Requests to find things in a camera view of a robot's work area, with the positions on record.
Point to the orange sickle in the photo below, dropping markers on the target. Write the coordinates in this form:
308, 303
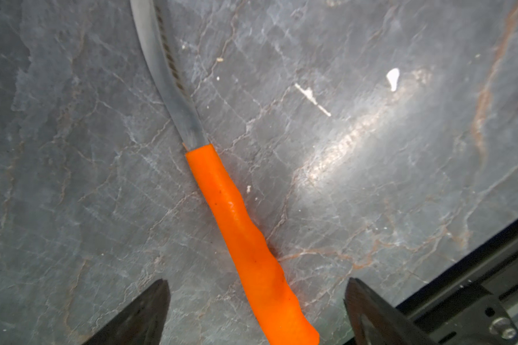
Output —
274, 305

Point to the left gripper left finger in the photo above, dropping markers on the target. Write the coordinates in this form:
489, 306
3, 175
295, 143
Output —
141, 322

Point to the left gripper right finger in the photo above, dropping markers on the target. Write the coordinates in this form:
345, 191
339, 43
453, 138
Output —
374, 321

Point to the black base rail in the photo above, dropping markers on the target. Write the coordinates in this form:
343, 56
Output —
476, 300

